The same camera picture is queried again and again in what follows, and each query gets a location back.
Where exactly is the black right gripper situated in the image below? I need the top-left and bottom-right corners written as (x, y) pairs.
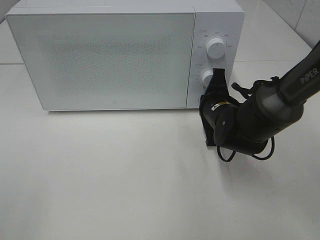
top-left (199, 68), bottom-right (238, 147)

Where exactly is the white dial knob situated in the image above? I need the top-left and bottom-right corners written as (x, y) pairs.
top-left (201, 70), bottom-right (213, 88)
top-left (205, 35), bottom-right (227, 59)

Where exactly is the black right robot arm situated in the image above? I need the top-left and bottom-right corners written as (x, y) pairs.
top-left (199, 43), bottom-right (320, 159)

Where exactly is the white microwave oven body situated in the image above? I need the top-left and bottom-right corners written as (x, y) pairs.
top-left (5, 0), bottom-right (245, 111)

